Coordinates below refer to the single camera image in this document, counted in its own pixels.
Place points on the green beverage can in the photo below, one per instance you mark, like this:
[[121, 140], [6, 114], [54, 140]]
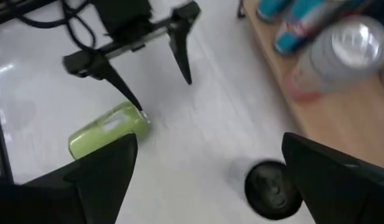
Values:
[[107, 130]]

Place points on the silver tall beverage can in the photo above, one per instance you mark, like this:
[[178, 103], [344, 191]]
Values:
[[269, 189]]

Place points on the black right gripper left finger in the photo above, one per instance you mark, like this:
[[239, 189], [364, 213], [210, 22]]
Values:
[[95, 186]]

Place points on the light blue Red Bull can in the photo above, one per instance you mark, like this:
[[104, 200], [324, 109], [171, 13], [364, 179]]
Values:
[[303, 28]]

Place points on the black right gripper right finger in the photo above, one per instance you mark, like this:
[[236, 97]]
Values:
[[335, 193]]

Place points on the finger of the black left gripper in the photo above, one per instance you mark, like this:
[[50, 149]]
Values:
[[180, 40], [92, 67]]

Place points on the pink beverage can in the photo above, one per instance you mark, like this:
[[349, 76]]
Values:
[[335, 62]]

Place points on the wooden shelf board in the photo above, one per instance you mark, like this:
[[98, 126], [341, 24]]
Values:
[[350, 124]]

